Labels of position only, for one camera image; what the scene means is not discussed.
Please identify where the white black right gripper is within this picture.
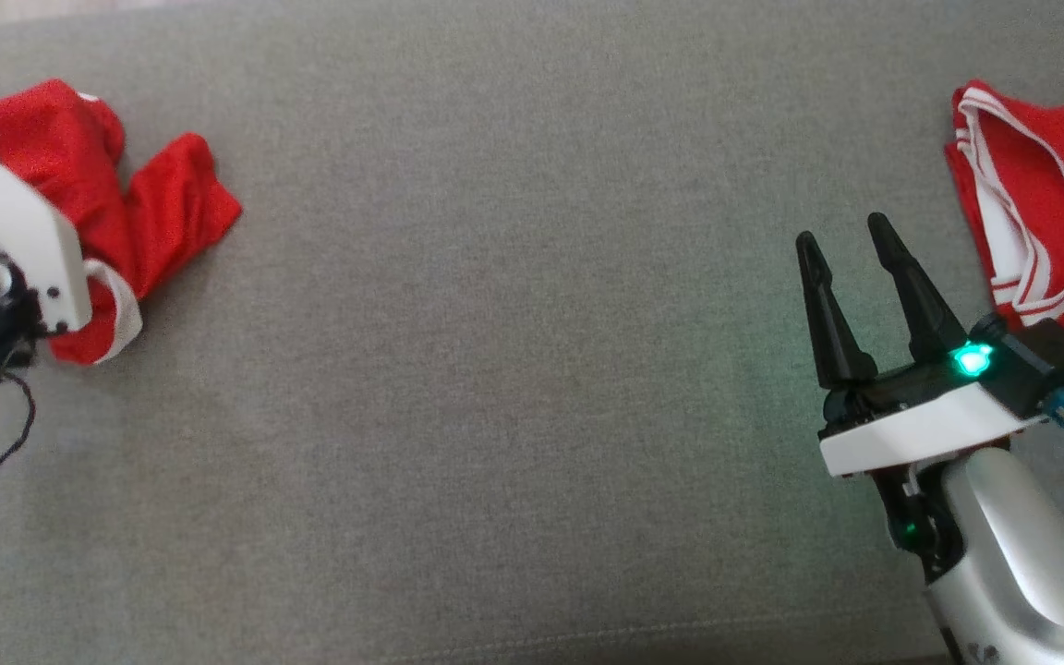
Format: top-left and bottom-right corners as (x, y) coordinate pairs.
(794, 212), (1050, 478)

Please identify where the red garment with white cuff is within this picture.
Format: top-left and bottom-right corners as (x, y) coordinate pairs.
(0, 78), (245, 367)

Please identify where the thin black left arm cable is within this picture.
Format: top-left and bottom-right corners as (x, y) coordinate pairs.
(0, 369), (37, 478)

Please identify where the red garment with striped trim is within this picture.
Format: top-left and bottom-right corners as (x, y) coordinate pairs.
(944, 79), (1064, 336)

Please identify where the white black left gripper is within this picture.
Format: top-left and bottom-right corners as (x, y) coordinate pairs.
(0, 161), (95, 376)

